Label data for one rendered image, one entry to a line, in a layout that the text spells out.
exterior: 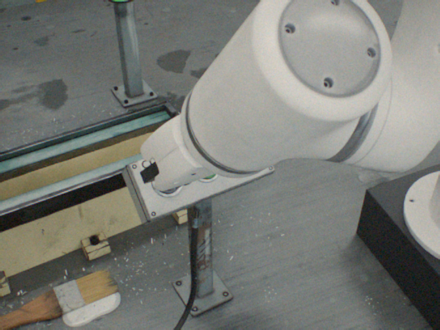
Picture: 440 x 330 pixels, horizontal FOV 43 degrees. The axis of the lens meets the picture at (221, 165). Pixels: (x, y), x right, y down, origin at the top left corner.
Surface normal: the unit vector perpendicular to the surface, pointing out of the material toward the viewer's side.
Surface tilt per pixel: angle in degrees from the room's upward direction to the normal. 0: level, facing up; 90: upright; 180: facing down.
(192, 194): 40
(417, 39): 76
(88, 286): 2
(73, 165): 90
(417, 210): 4
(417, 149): 93
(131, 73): 90
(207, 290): 90
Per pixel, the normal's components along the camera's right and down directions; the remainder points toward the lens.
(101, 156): 0.50, 0.57
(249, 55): -0.93, 0.15
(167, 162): -0.76, 0.41
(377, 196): -0.04, -0.72
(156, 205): 0.32, -0.22
